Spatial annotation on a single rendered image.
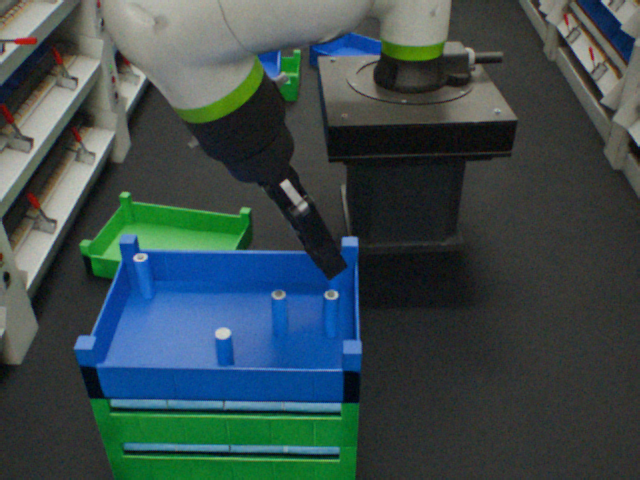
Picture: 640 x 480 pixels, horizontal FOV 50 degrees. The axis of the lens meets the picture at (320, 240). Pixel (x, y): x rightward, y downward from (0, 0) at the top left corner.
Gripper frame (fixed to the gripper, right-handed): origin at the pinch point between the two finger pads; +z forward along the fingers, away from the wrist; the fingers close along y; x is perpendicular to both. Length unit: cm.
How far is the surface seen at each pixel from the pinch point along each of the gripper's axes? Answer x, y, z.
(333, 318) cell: 3.9, -6.4, 3.7
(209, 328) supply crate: 16.7, 2.3, 1.4
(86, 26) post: 6, 103, 2
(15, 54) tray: 19, 69, -14
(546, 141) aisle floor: -75, 58, 80
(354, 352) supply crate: 4.6, -15.6, -1.3
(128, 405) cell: 28.4, -2.6, -1.6
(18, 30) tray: 17, 75, -15
